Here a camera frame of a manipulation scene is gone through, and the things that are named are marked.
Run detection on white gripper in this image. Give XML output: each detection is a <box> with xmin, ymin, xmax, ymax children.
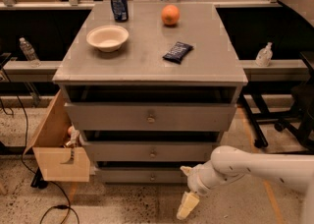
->
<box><xmin>177</xmin><ymin>162</ymin><xmax>243</xmax><ymax>220</ymax></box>

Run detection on grey bottom drawer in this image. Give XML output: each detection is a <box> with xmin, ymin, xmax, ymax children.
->
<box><xmin>95</xmin><ymin>161</ymin><xmax>197</xmax><ymax>184</ymax></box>

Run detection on grey drawer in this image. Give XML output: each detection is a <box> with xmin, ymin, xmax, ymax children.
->
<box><xmin>65</xmin><ymin>103</ymin><xmax>236</xmax><ymax>132</ymax></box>
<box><xmin>95</xmin><ymin>161</ymin><xmax>197</xmax><ymax>184</ymax></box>
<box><xmin>80</xmin><ymin>131</ymin><xmax>222</xmax><ymax>162</ymax></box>

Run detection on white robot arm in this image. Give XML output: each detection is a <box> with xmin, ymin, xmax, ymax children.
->
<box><xmin>177</xmin><ymin>145</ymin><xmax>314</xmax><ymax>224</ymax></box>

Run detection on grey middle drawer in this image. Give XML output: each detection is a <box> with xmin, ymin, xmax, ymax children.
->
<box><xmin>80</xmin><ymin>131</ymin><xmax>222</xmax><ymax>162</ymax></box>

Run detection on grey drawer cabinet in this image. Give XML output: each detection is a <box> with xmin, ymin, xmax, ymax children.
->
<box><xmin>52</xmin><ymin>0</ymin><xmax>248</xmax><ymax>187</ymax></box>

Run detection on grey top drawer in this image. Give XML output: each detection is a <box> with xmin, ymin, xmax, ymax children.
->
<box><xmin>65</xmin><ymin>103</ymin><xmax>236</xmax><ymax>132</ymax></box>

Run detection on items inside cardboard box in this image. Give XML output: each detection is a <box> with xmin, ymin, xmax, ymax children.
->
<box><xmin>64</xmin><ymin>126</ymin><xmax>79</xmax><ymax>148</ymax></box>

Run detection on black office chair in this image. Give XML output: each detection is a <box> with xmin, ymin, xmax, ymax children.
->
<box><xmin>253</xmin><ymin>50</ymin><xmax>314</xmax><ymax>153</ymax></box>

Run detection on dark blue snack packet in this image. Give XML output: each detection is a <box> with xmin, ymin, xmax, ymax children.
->
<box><xmin>163</xmin><ymin>41</ymin><xmax>193</xmax><ymax>64</ymax></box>

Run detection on cardboard box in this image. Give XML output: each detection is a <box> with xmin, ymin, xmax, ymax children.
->
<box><xmin>25</xmin><ymin>91</ymin><xmax>90</xmax><ymax>182</ymax></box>

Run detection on hand sanitizer pump bottle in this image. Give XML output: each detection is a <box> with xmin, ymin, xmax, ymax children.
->
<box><xmin>255</xmin><ymin>42</ymin><xmax>273</xmax><ymax>67</ymax></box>

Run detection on white bowl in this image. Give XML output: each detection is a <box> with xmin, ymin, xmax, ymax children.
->
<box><xmin>86</xmin><ymin>26</ymin><xmax>129</xmax><ymax>52</ymax></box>

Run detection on orange fruit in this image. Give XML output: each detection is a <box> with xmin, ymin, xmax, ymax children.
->
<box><xmin>161</xmin><ymin>5</ymin><xmax>180</xmax><ymax>26</ymax></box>

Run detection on blue soda can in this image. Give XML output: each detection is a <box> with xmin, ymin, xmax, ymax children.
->
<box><xmin>111</xmin><ymin>0</ymin><xmax>129</xmax><ymax>22</ymax></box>

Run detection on clear water bottle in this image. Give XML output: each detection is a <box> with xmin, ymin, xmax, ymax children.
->
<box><xmin>20</xmin><ymin>37</ymin><xmax>40</xmax><ymax>68</ymax></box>

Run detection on black floor cable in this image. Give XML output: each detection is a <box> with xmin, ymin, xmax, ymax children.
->
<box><xmin>0</xmin><ymin>70</ymin><xmax>80</xmax><ymax>224</ymax></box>

